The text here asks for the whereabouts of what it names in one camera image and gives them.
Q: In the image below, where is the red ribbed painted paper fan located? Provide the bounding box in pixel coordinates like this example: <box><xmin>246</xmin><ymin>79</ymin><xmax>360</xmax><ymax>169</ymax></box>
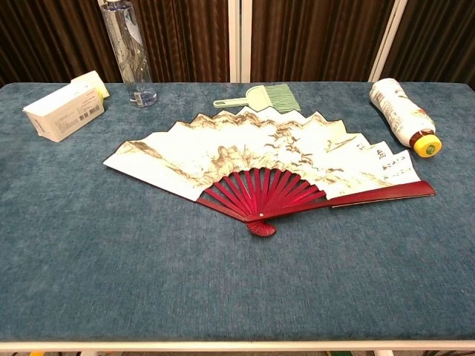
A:
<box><xmin>102</xmin><ymin>106</ymin><xmax>437</xmax><ymax>238</ymax></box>

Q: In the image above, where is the light green plastic brush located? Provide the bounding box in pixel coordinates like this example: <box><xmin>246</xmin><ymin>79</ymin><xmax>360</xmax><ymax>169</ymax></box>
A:
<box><xmin>212</xmin><ymin>83</ymin><xmax>302</xmax><ymax>115</ymax></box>

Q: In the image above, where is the blue fabric table cover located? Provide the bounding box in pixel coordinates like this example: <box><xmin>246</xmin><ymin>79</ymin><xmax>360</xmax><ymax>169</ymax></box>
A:
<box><xmin>0</xmin><ymin>81</ymin><xmax>475</xmax><ymax>343</ymax></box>

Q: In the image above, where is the brown pleated curtain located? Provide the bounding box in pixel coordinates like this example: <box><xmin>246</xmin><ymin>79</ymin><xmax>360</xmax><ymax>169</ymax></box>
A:
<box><xmin>0</xmin><ymin>0</ymin><xmax>475</xmax><ymax>88</ymax></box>

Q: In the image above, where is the clear plastic water bottle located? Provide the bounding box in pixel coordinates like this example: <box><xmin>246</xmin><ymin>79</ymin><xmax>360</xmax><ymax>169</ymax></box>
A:
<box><xmin>99</xmin><ymin>0</ymin><xmax>159</xmax><ymax>108</ymax></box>

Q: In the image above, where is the white bottle with yellow cap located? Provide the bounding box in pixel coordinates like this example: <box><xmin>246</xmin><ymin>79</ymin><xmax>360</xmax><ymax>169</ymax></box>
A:
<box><xmin>368</xmin><ymin>77</ymin><xmax>443</xmax><ymax>159</ymax></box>

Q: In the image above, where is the white cardboard box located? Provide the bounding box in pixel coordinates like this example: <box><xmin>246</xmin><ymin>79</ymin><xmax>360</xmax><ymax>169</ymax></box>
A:
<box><xmin>22</xmin><ymin>82</ymin><xmax>106</xmax><ymax>144</ymax></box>

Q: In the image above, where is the white upright frame post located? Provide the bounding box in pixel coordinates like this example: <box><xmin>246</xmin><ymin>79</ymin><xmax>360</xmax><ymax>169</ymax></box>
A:
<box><xmin>227</xmin><ymin>0</ymin><xmax>253</xmax><ymax>84</ymax></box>

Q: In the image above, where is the white table frame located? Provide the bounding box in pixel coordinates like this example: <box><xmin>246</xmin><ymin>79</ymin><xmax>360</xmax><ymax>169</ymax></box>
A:
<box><xmin>0</xmin><ymin>339</ymin><xmax>475</xmax><ymax>356</ymax></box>

